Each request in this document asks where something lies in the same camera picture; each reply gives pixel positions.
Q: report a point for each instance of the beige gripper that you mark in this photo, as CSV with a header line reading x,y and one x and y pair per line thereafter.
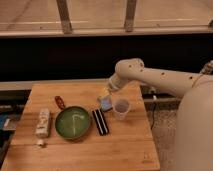
x,y
115,83

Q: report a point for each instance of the clear plastic cup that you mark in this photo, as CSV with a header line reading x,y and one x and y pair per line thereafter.
x,y
120,108

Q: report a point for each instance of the black striped block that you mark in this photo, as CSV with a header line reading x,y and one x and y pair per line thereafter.
x,y
100,122

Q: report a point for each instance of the white squeeze tube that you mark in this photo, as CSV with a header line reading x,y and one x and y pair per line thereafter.
x,y
43,126

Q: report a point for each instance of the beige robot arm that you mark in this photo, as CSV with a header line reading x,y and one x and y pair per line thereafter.
x,y
194,126

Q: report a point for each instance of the blue sponge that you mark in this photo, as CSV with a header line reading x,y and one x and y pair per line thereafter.
x,y
105,103

